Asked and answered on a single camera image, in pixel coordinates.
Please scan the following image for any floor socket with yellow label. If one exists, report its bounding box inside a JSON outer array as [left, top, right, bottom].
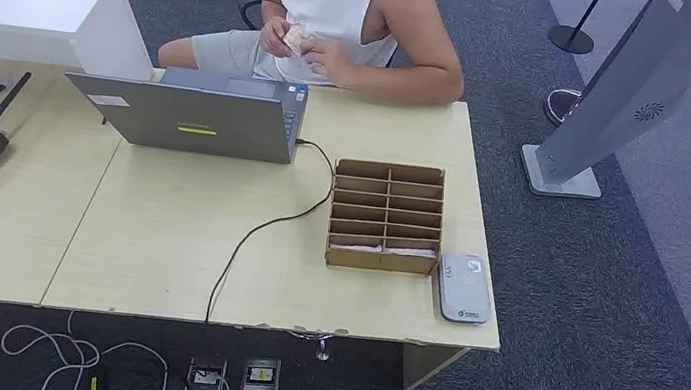
[[239, 353, 285, 390]]

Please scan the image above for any person's right hand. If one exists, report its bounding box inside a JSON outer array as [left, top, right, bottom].
[[256, 14, 296, 61]]

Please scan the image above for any white room key card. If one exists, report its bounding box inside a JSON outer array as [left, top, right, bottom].
[[329, 238, 383, 255], [384, 243, 438, 260]]

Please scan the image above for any grey card reader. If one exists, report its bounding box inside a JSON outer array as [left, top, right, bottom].
[[431, 250, 500, 328]]

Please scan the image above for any cardboard card organizer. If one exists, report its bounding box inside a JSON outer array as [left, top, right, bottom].
[[321, 154, 454, 281]]

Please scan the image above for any black device with yellow label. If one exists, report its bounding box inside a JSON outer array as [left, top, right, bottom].
[[81, 364, 117, 390]]

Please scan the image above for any grey kiosk stand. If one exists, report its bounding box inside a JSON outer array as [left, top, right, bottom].
[[515, 0, 691, 216]]

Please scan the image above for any ID card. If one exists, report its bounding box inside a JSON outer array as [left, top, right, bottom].
[[280, 22, 313, 60]]

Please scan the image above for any grey laptop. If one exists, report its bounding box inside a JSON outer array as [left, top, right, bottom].
[[57, 52, 312, 168]]

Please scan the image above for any person's left hand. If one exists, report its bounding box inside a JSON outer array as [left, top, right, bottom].
[[296, 34, 361, 89]]

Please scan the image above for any black stanchion post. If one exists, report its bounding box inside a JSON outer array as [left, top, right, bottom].
[[544, 0, 609, 59]]

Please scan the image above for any beige desk leg panel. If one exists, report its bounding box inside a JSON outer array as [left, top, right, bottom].
[[397, 339, 473, 390]]

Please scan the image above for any black laptop power cable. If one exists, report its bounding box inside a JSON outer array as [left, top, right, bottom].
[[204, 129, 341, 340]]

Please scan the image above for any white cabinet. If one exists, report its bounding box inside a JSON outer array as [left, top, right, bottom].
[[0, 0, 165, 84]]

